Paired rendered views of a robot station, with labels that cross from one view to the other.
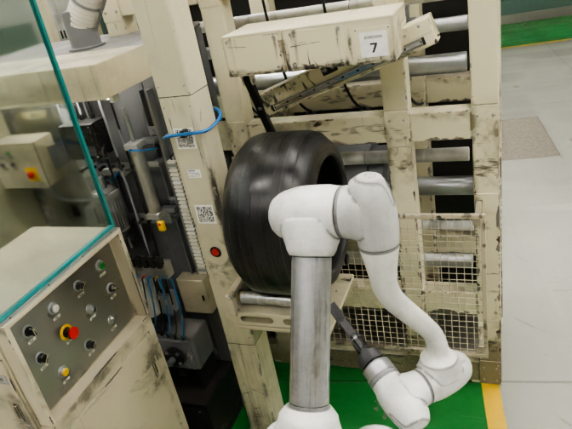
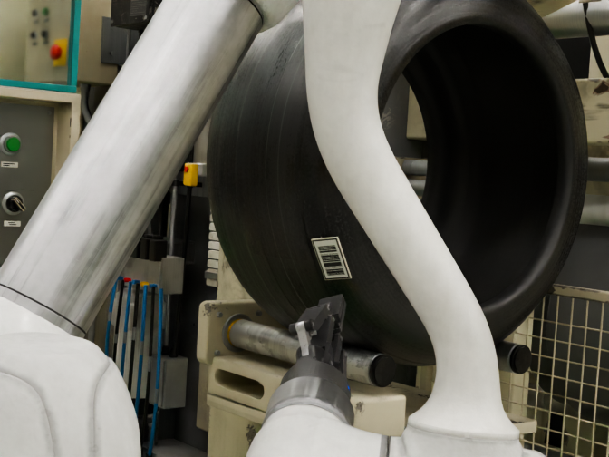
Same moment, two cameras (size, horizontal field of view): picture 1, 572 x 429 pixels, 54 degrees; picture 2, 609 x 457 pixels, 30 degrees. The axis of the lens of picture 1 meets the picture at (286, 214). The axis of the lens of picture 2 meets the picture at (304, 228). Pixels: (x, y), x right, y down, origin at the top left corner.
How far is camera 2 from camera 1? 1.14 m
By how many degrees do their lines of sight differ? 35
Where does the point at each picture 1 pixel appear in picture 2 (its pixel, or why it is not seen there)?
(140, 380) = not seen: outside the picture
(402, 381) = (318, 423)
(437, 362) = (436, 412)
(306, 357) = (67, 175)
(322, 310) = (157, 86)
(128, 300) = not seen: hidden behind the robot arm
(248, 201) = (271, 34)
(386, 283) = (324, 66)
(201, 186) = not seen: hidden behind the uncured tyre
